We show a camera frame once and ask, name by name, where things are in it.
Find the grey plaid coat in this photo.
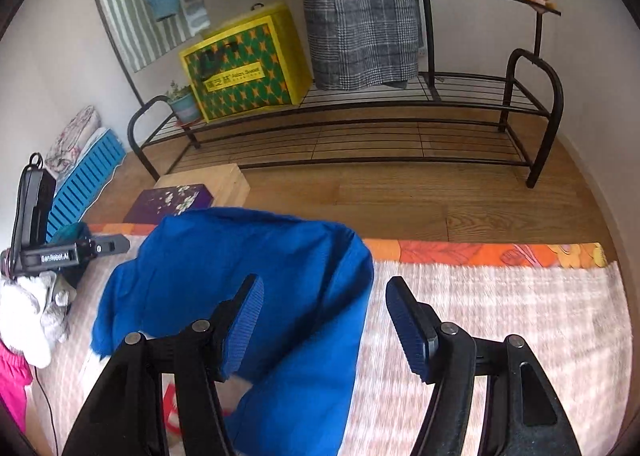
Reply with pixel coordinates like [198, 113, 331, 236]
[292, 0, 425, 90]

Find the black metal clothes rack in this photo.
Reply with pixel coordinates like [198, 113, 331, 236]
[82, 0, 565, 189]

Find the checked bed blanket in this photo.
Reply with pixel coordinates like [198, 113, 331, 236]
[30, 256, 632, 456]

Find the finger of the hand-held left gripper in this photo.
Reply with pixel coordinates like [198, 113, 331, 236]
[90, 234, 132, 257]

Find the blue slatted crate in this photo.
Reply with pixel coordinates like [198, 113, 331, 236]
[46, 130, 127, 241]

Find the light wooden box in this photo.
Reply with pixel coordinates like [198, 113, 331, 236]
[154, 163, 251, 209]

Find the floral folded quilt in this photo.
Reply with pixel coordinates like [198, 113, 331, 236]
[44, 106, 102, 175]

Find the black cable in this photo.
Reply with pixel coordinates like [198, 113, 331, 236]
[31, 366, 58, 456]

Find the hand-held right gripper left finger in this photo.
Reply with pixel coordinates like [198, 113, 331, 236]
[62, 274, 265, 456]

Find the purple floral box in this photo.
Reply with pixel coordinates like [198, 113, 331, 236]
[123, 183, 216, 225]

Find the small potted plant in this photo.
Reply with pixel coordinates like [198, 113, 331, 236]
[165, 80, 203, 125]

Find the white and blue jacket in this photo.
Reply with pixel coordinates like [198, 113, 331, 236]
[82, 207, 375, 456]

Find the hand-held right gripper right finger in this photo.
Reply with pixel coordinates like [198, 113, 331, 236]
[386, 277, 583, 456]

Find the green striped hanging cloth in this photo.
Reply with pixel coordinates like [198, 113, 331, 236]
[87, 0, 211, 72]

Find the yellow patterned box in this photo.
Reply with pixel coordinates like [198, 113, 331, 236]
[179, 3, 313, 123]

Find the person's left forearm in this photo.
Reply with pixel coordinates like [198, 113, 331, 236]
[0, 341, 33, 432]

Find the person's left hand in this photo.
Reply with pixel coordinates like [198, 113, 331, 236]
[0, 270, 77, 369]

